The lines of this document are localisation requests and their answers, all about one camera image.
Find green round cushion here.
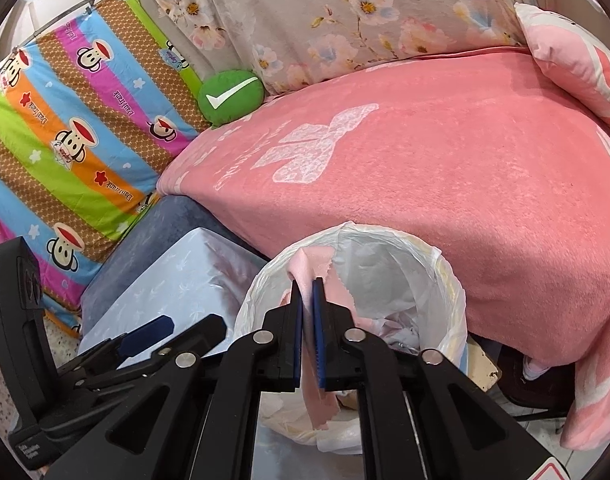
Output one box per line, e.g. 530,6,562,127
197,71,266,127

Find striped monkey print sheet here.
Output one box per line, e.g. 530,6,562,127
0,0,212,342

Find pale pink cloth piece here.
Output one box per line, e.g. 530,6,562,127
287,247,359,431

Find beige cardboard piece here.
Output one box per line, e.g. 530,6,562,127
466,337,501,392

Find black stool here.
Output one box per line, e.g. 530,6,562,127
497,342,578,433

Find white-lined waste bin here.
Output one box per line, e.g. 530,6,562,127
233,221,468,454

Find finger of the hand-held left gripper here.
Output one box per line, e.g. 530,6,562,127
58,314,175,380
88,313,227,382

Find grey floral cloth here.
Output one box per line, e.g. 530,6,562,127
145,0,542,97

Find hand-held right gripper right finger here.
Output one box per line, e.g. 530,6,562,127
311,279,572,480

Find blue-grey cushion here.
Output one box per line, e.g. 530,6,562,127
80,194,267,322

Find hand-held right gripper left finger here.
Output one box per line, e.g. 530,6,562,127
42,280,304,480

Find pink and white pillow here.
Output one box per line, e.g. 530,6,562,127
514,2,610,142

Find pink blanket with white bow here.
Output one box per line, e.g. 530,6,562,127
157,51,610,452

